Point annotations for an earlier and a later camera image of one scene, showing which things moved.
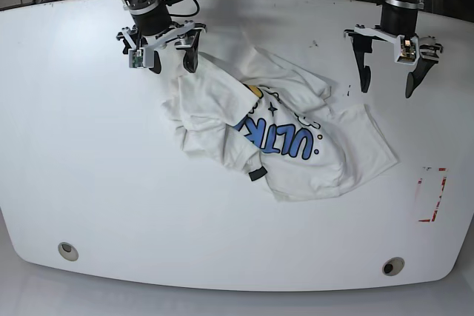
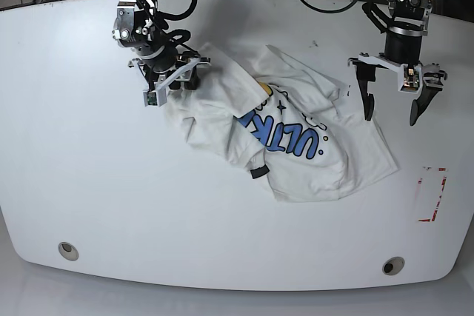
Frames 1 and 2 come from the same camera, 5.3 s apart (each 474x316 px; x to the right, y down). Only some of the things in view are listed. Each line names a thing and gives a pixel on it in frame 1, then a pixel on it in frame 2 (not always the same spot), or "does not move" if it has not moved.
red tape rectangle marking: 420,181 does not move
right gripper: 398,18 to 411,79
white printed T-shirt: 264,111 does not move
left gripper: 153,29 to 184,69
